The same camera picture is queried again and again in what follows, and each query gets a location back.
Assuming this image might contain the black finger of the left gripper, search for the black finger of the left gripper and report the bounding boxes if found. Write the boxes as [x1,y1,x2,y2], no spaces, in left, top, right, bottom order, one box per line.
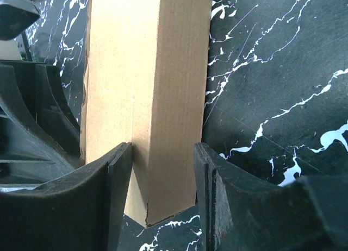
[1,0,40,41]
[1,60,80,189]

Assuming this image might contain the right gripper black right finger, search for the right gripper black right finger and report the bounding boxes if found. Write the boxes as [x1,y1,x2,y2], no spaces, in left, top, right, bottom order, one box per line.
[194,143,347,250]

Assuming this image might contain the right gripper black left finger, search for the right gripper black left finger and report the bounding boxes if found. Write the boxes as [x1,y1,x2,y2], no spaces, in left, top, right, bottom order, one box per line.
[1,143,133,250]

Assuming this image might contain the cardboard box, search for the cardboard box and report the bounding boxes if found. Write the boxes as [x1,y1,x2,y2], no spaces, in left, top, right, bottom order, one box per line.
[80,0,212,228]

